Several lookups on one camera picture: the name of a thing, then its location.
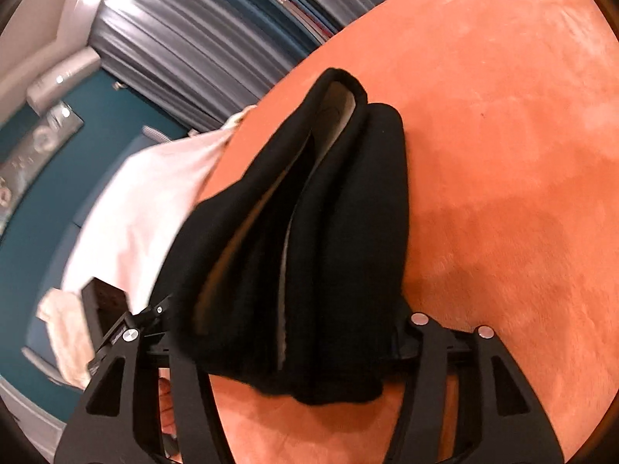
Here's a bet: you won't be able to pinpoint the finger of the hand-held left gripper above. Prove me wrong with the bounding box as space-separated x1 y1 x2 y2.
128 294 175 345

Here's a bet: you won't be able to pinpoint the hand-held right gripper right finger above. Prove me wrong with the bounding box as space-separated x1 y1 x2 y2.
387 300 566 464

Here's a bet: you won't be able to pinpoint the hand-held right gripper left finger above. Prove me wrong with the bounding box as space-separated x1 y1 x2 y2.
54 328 235 464

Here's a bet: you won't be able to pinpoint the black pants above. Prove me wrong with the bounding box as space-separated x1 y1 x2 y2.
152 68 412 407

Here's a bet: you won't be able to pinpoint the person's left hand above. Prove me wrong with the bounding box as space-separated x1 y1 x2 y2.
159 379 177 438

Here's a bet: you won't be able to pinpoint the pale pink bed sheet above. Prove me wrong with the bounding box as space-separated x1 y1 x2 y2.
36 104 259 390

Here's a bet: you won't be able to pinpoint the orange plush blanket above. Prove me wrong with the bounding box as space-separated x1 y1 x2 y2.
159 0 619 464

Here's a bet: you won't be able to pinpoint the white air conditioner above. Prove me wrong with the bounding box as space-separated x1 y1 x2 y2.
26 48 101 113

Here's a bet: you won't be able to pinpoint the grey pleated curtain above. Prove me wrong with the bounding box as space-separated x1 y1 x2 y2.
89 0 436 131

